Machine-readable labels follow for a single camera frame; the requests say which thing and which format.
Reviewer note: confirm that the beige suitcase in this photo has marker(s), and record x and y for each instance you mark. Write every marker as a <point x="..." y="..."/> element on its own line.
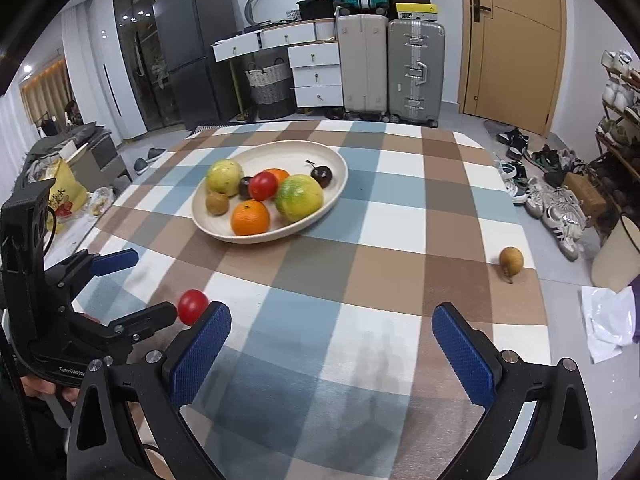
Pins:
<point x="362" y="40"/>

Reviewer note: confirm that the yellow snack bag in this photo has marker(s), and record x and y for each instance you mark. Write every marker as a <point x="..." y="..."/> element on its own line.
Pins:
<point x="67" y="196"/>

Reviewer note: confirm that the large orange tangerine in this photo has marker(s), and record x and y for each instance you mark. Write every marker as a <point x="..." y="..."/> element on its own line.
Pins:
<point x="250" y="218"/>

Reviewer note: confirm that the white plastic bag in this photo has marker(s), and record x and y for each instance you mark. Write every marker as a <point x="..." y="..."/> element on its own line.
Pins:
<point x="609" y="321"/>

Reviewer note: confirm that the brown small pear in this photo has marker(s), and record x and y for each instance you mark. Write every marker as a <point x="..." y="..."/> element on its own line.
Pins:
<point x="511" y="262"/>

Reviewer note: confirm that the white drawer desk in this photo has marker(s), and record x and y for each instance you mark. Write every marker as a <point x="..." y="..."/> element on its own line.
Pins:
<point x="313" y="55"/>

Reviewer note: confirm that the dark cherry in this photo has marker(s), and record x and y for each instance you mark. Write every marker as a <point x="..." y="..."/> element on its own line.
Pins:
<point x="322" y="174"/>

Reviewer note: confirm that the checkered tablecloth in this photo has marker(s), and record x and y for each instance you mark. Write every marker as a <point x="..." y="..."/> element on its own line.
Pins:
<point x="331" y="370"/>

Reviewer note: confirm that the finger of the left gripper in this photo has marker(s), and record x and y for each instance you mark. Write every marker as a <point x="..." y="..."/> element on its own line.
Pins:
<point x="82" y="267"/>
<point x="137" y="326"/>

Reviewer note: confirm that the brown longan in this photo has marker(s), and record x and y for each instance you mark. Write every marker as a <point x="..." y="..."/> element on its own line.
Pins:
<point x="217" y="203"/>

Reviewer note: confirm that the left hand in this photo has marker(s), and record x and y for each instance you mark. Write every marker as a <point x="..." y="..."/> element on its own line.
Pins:
<point x="34" y="386"/>

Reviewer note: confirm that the wooden shoe rack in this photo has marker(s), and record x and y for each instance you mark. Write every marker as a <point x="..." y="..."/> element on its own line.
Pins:
<point x="615" y="172"/>

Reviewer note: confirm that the cardboard box on floor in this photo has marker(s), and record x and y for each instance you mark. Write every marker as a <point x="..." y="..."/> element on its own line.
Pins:
<point x="591" y="201"/>

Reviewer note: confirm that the red tomato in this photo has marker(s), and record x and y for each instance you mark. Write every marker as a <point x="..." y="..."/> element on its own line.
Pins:
<point x="263" y="186"/>
<point x="191" y="305"/>

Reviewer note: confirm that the purple bag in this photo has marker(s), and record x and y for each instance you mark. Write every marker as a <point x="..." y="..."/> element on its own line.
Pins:
<point x="635" y="287"/>

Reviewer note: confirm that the grey slippers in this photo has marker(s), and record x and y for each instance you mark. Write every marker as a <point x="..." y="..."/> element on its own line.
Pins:
<point x="142" y="164"/>

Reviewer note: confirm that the white bucket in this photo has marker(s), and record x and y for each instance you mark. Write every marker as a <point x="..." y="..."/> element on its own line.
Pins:
<point x="618" y="262"/>

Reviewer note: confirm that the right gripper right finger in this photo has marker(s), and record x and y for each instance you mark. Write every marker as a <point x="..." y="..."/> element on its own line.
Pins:
<point x="559" y="440"/>

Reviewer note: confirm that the wooden door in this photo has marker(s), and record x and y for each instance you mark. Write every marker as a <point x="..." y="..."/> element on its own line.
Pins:
<point x="512" y="61"/>

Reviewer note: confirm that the woven laundry basket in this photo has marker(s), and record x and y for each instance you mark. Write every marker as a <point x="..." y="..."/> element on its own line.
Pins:
<point x="271" y="88"/>

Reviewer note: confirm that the silver suitcase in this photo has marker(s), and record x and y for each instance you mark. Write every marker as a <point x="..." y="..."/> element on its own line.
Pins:
<point x="415" y="62"/>

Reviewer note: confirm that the black refrigerator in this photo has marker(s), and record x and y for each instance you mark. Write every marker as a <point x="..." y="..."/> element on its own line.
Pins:
<point x="203" y="87"/>

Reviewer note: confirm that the small orange tangerine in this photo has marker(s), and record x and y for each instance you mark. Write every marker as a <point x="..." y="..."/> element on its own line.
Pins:
<point x="280" y="174"/>

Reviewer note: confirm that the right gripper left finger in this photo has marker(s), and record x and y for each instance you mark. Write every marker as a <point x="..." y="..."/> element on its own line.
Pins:
<point x="104" y="440"/>

